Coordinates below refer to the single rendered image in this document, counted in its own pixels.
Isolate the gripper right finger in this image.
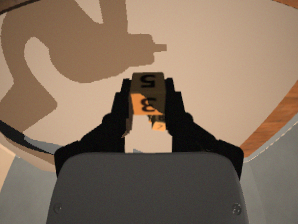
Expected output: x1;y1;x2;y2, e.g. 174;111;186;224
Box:
164;78;244;181

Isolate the orange digit cube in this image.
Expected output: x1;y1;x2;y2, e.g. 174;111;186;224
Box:
152;115;165;131
130;72;166;115

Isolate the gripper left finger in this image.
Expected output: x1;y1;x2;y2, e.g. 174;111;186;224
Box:
54;78;133;177

